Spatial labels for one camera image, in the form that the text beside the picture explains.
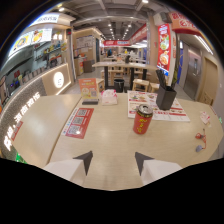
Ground black chopstick holder box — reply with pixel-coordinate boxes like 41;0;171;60
155;69;178;111

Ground illuminated overhead menu board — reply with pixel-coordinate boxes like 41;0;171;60
7;28;54;58

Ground laminated food menu sheet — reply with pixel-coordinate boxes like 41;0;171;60
126;90;191;123

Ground black trash bin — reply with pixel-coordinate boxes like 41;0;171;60
113;78;125;93

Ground red drink can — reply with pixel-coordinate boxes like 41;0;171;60
133;103;154;135

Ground red and grey keychain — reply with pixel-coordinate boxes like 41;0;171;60
194;128;208;153

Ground red QR code sticker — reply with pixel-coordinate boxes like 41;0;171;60
61;107;95;140

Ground white tissue packet box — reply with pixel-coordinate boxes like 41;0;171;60
100;88;119;106

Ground wooden stool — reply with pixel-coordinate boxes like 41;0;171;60
132;78;150;93

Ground small white pink sticker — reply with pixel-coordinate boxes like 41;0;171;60
199;110;212;125

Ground orange acrylic sign stand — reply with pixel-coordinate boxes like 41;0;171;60
78;77;101;106

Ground round white logo light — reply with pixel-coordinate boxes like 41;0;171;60
53;71;66;89

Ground long wooden dining table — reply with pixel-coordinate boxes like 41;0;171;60
92;60;158;90

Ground red vertical food poster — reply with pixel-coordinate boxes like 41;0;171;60
156;23;172;76

